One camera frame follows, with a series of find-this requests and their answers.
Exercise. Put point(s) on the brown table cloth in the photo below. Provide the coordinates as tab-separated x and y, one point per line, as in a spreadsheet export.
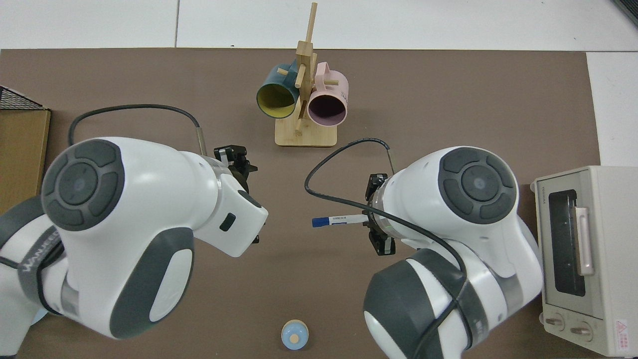
423	99

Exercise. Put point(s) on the wooden cup stand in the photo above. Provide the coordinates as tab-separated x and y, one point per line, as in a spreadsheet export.
305	134

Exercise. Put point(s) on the light blue plate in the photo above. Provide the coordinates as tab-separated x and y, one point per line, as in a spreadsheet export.
39	315

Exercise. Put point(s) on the small blue round bell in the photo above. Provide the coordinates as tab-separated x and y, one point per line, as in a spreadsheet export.
294	335

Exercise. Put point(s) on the white marker with blue cap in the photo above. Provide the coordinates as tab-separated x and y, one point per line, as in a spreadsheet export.
344	218

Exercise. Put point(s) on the pale toaster oven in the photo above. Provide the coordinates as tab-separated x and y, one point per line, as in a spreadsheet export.
608	239

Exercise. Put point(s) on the pink cup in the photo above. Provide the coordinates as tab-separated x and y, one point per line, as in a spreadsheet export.
334	87

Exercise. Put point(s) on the dark teal cup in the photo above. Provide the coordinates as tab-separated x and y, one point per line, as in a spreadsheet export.
271	80

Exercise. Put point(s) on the dark grey panel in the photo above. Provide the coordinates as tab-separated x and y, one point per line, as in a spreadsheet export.
629	9

